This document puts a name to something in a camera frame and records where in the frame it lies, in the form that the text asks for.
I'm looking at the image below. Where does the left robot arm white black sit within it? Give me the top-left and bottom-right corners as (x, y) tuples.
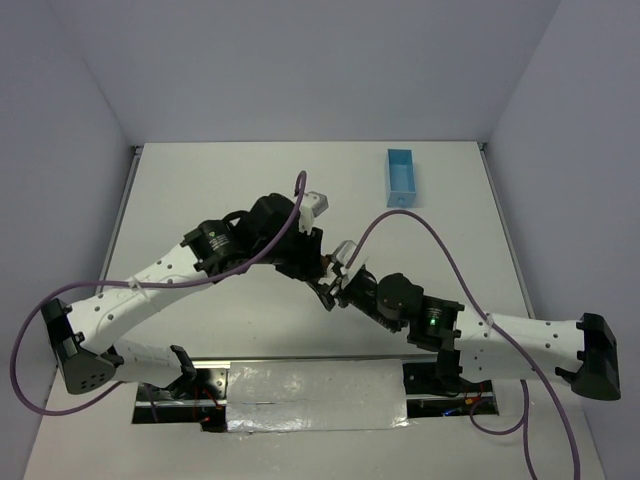
(41, 192), (328, 398)

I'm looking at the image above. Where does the blue rectangular box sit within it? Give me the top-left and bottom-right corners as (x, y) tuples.
(385, 149), (417, 208)

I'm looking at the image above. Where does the silver tape patch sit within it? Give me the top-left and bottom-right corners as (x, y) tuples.
(226, 359), (409, 433)

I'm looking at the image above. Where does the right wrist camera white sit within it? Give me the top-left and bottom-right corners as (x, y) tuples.
(326, 240), (368, 290)

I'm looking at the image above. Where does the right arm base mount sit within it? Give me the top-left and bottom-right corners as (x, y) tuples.
(402, 361), (498, 419)

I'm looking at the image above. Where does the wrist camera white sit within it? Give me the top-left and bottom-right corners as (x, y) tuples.
(299, 191), (329, 234)
(326, 240), (368, 290)

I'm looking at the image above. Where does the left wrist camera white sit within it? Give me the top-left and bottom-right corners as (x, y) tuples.
(299, 191), (329, 234)

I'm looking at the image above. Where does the purple cable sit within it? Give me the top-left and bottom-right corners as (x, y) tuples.
(9, 170), (309, 417)
(344, 210), (584, 480)

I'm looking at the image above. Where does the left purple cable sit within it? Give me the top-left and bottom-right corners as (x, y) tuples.
(9, 170), (309, 417)

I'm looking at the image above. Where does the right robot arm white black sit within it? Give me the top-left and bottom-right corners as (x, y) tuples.
(310, 269), (621, 401)

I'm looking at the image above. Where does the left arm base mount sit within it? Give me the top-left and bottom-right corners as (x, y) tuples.
(132, 367), (229, 433)

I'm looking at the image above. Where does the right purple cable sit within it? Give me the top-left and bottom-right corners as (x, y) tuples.
(344, 210), (584, 480)

